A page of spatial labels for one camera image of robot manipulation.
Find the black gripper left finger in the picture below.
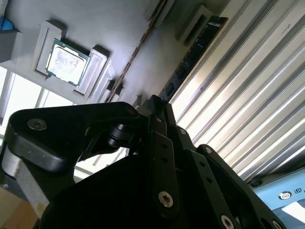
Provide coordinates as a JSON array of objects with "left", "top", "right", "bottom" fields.
[{"left": 1, "top": 94, "right": 181, "bottom": 219}]

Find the dark RAM stick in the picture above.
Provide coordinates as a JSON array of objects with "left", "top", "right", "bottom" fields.
[{"left": 161, "top": 15, "right": 229, "bottom": 104}]

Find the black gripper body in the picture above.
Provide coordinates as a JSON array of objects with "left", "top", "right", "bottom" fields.
[{"left": 42, "top": 154, "right": 205, "bottom": 229}]

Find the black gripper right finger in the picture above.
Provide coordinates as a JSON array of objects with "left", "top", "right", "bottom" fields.
[{"left": 164, "top": 102, "right": 286, "bottom": 229}]

